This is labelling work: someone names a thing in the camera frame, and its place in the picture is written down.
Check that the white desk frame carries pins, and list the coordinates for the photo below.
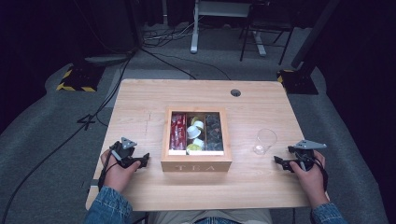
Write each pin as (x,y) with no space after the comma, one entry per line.
(195,34)

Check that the person's right hand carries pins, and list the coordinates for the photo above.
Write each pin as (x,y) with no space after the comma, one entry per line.
(311,182)

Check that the green lidded capsule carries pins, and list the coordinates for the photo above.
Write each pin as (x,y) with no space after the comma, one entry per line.
(193,147)
(194,119)

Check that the black yellow striped stand base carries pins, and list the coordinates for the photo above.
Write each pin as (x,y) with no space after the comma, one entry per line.
(299,82)
(79,79)

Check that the stack of red tea packets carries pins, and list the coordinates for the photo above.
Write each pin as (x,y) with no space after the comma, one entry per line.
(178,132)

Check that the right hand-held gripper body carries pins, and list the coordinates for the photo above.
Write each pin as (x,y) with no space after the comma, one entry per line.
(303,154)

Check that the black chair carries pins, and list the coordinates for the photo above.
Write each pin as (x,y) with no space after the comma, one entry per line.
(267,25)

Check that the slanted black stand pole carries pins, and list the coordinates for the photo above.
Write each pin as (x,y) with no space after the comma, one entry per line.
(314,34)

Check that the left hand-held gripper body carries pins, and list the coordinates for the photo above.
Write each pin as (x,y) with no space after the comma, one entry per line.
(124,154)

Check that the wooden tea box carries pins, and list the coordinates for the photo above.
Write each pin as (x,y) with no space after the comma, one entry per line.
(196,161)

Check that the person's left hand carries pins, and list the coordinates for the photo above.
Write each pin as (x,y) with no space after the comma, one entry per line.
(115,177)

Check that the clear drinking glass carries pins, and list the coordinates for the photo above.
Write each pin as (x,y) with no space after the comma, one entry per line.
(264,141)

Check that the stack of dark tea packets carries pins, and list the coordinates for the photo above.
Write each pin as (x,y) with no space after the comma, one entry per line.
(214,132)

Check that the small white capsule cup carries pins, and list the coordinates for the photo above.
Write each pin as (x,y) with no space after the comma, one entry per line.
(198,142)
(199,124)

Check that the large white capsule cup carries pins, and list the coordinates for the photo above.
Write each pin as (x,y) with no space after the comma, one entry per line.
(193,132)

